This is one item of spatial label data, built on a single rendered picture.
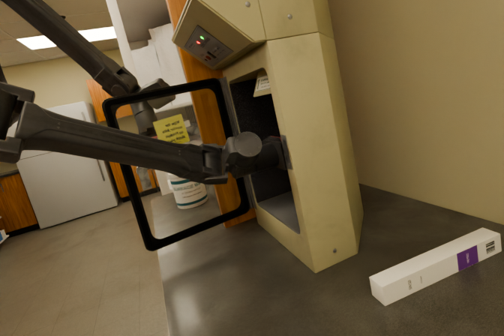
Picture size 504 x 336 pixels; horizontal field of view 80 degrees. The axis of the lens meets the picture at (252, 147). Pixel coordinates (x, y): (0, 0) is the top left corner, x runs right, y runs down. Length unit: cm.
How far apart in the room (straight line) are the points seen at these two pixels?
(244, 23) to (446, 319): 56
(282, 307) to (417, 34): 69
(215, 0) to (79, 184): 514
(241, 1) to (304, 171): 33
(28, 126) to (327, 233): 55
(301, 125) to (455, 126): 41
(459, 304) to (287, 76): 46
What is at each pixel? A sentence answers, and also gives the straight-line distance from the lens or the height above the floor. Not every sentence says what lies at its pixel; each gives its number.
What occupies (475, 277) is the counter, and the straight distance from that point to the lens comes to 67.
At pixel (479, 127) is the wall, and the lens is 83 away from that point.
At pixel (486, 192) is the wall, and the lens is 87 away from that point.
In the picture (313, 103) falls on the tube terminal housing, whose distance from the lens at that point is 60.
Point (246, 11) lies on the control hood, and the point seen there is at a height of 146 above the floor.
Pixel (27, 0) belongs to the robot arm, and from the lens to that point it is 91.
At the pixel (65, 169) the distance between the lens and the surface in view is 555.
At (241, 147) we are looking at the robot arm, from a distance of 59.
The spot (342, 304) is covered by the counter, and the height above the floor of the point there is 94.
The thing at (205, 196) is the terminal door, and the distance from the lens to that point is 84.
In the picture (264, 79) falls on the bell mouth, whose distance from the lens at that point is 68.
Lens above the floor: 132
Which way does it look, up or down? 10 degrees down
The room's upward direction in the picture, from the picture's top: 13 degrees counter-clockwise
